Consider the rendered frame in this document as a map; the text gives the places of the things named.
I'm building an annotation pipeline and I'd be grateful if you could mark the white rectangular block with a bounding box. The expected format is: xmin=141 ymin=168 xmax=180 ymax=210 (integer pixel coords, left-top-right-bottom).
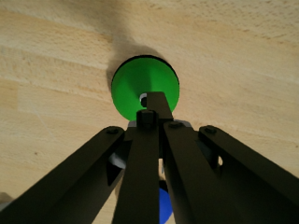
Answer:
xmin=0 ymin=202 xmax=11 ymax=211

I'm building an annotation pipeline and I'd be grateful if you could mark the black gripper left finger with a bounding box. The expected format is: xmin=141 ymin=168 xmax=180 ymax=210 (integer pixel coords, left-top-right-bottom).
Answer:
xmin=0 ymin=91 xmax=160 ymax=224

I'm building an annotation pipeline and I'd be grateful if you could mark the green dome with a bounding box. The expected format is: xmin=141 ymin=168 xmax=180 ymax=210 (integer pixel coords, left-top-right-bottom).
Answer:
xmin=111 ymin=55 xmax=179 ymax=121

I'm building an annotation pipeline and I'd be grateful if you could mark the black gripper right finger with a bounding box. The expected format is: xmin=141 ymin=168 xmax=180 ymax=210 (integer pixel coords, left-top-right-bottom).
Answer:
xmin=155 ymin=91 xmax=299 ymax=224

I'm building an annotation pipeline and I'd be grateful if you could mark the blue dome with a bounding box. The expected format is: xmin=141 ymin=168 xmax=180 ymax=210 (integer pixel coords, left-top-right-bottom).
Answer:
xmin=159 ymin=180 xmax=173 ymax=224

